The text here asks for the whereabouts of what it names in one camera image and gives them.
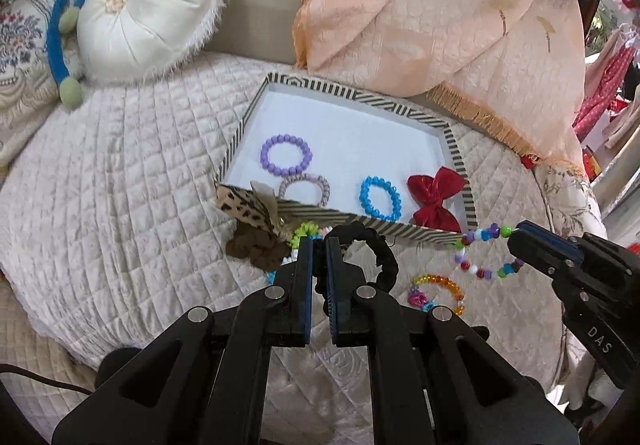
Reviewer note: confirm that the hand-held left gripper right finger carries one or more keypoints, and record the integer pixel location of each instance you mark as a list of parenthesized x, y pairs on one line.
[(334, 295)]

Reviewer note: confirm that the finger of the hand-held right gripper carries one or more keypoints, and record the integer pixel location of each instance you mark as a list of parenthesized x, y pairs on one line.
[(555, 241), (540, 257)]

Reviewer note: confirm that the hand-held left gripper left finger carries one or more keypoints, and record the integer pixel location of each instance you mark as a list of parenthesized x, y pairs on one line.
[(306, 285)]

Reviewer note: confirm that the black scrunchie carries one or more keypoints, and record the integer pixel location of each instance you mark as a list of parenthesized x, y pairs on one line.
[(385, 255)]

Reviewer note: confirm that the red velvet bow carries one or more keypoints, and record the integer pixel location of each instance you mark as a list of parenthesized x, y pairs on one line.
[(435, 205)]

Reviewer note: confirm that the black white striped tray box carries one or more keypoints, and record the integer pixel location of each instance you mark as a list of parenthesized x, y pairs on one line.
[(350, 135)]

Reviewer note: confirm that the cream floral sofa cover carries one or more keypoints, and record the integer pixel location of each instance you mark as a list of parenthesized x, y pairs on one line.
[(570, 195)]

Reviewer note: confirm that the brown scrunchie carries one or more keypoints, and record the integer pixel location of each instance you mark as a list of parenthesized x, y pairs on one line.
[(255, 245)]

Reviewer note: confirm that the small red object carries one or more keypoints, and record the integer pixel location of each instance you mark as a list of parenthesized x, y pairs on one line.
[(529, 161)]

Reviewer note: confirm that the leopard print bow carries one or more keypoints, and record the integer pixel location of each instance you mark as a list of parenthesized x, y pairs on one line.
[(240, 207)]

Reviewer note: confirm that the red dotted garment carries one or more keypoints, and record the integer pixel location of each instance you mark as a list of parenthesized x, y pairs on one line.
[(600, 95)]

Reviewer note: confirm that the quilted white cover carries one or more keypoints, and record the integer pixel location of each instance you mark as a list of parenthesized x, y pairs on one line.
[(125, 185)]

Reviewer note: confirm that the peach fringed blanket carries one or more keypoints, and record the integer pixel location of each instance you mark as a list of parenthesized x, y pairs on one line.
[(400, 25)]

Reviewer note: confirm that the white round pillow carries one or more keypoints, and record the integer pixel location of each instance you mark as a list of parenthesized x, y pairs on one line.
[(145, 0)]

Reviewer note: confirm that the floral embroidered cushion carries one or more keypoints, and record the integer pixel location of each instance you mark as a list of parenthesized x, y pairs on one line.
[(25, 50)]

